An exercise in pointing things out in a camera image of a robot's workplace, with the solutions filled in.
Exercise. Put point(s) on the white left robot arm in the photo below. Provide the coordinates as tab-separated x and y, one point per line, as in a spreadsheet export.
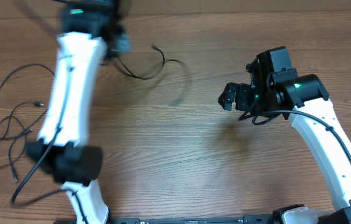
91	33

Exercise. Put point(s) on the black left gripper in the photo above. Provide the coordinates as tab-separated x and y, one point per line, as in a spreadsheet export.
121	43

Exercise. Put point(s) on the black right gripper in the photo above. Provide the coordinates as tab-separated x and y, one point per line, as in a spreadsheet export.
236	97

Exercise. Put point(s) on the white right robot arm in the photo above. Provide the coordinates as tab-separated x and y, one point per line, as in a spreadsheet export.
275	90

